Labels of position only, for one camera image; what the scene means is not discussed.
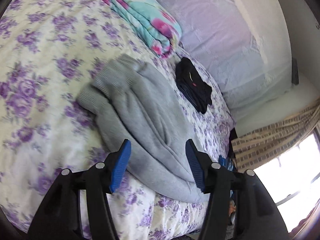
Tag grey fleece pants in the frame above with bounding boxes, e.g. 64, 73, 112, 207
77, 54, 209, 203

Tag blue clothes pile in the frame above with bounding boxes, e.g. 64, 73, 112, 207
218, 155, 236, 226

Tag beige checked curtain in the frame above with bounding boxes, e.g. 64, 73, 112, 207
232, 99, 319, 172

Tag folded black pants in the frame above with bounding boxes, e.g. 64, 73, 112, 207
175, 57, 212, 114

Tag folded floral turquoise blanket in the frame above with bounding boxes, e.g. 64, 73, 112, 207
103, 0, 182, 59

